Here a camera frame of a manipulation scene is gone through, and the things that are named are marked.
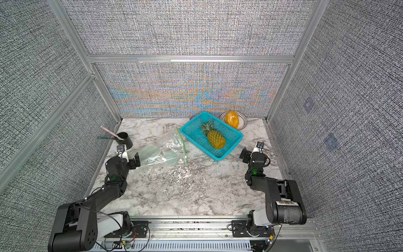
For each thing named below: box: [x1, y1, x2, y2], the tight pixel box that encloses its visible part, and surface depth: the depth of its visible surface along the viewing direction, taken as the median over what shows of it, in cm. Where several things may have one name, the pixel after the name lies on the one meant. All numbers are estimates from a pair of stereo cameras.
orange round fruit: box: [224, 110, 240, 130], surface depth 115 cm
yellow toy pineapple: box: [200, 122, 227, 150], surface depth 101 cm
